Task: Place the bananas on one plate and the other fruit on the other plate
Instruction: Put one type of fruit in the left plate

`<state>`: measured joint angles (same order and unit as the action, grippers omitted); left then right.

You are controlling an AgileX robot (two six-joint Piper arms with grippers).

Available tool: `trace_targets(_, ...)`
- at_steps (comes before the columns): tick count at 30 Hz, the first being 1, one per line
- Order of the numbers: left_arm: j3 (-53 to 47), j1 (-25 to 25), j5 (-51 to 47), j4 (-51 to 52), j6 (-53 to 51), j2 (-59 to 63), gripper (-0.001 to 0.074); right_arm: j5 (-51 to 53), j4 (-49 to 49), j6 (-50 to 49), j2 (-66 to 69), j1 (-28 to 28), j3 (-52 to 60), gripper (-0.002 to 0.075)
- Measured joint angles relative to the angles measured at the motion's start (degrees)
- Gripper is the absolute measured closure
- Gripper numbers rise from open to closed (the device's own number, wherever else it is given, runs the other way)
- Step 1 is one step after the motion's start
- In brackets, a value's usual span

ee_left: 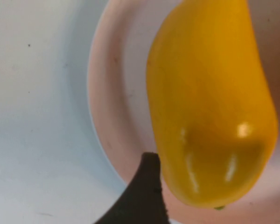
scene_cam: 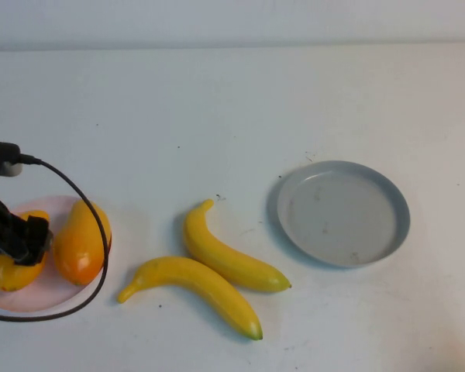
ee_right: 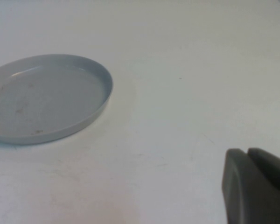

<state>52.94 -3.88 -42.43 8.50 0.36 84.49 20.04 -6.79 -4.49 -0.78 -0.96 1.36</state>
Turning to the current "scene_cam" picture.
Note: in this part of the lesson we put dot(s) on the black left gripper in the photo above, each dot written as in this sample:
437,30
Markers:
0,232

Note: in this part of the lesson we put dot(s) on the plain yellow mango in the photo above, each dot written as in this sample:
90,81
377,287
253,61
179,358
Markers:
11,276

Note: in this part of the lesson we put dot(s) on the mango with orange blush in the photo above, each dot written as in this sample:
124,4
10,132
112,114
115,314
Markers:
77,248

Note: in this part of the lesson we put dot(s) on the long yellow banana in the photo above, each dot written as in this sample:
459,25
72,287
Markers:
201,280

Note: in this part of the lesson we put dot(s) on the short yellow banana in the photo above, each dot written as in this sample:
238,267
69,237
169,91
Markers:
224,257

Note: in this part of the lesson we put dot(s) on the pink plastic plate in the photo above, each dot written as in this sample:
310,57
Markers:
35,299

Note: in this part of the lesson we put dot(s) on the grey-blue plastic plate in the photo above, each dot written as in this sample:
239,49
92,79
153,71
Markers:
341,221

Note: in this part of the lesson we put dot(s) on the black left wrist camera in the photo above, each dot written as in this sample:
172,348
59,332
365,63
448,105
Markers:
0,149

